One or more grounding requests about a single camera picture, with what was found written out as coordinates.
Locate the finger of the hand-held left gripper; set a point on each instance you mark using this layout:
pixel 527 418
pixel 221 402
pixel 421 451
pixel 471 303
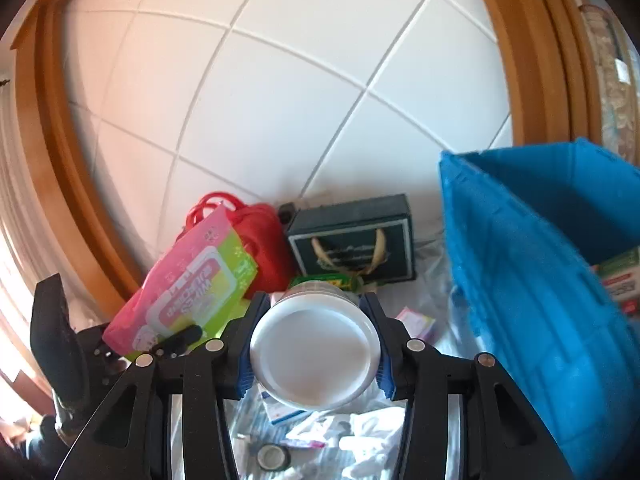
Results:
pixel 182 336

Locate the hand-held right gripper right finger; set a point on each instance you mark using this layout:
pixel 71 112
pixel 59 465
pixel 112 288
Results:
pixel 385 365

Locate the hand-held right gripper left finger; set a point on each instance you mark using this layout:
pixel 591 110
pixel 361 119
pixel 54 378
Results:
pixel 245 365

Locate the pink wet wipes pack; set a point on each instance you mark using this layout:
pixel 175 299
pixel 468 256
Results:
pixel 195 280

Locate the white lidded metal jar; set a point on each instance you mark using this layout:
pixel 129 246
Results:
pixel 315 355

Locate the blue plastic bin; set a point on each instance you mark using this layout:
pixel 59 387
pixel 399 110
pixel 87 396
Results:
pixel 525 285

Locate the person's left forearm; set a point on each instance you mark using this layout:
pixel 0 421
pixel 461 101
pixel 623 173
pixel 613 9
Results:
pixel 35 455

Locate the pink tissue pack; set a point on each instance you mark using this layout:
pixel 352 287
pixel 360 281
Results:
pixel 417 321

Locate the small white blue box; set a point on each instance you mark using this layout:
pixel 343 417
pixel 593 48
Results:
pixel 280 410

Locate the white crumpled plastic bag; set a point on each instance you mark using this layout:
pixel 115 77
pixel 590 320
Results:
pixel 370 425

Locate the dark tape roll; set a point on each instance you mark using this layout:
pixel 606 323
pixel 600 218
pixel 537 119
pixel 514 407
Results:
pixel 262 457

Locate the green medicine box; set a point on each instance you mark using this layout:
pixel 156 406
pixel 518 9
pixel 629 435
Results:
pixel 320 280

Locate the red bear-shaped case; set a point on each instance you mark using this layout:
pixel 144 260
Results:
pixel 260 250

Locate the dark green gift box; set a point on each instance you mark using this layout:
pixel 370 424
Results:
pixel 350 225

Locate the green white carton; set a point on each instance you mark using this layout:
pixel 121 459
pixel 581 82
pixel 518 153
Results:
pixel 622 270

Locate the wooden door frame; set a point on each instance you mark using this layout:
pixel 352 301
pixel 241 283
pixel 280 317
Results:
pixel 60 160
pixel 530 60

